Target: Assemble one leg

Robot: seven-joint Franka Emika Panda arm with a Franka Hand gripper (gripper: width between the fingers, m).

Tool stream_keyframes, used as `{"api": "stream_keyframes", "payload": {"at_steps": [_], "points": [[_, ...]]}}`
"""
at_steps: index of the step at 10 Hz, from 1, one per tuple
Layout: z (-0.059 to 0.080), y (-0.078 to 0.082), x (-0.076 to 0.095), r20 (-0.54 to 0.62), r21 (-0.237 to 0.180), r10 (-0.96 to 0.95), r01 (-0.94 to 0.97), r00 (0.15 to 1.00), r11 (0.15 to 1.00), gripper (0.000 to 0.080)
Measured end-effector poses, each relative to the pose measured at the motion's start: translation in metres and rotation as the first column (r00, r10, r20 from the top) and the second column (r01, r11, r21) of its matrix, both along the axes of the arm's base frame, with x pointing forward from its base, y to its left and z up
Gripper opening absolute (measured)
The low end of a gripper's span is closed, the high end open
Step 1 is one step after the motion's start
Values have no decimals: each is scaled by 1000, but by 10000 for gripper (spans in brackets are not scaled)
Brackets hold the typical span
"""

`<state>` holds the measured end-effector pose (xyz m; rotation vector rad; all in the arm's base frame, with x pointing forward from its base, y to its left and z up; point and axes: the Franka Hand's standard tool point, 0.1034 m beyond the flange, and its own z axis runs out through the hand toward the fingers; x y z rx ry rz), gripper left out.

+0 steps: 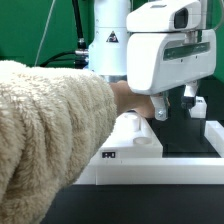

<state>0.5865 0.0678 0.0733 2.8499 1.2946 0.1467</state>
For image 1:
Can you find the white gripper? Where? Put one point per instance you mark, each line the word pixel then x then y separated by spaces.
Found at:
pixel 157 62

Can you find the white square tabletop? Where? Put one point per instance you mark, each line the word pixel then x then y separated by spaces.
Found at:
pixel 132 137

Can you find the beige fleece sleeve forearm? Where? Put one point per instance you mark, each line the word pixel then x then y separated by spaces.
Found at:
pixel 52 122

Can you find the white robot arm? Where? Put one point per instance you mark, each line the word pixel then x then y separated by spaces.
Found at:
pixel 108 51

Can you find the person's hand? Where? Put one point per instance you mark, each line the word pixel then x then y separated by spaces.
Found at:
pixel 126 100

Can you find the white U-shaped fence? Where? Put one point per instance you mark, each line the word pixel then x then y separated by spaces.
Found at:
pixel 160 170

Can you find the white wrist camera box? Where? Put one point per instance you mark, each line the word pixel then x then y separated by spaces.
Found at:
pixel 165 16

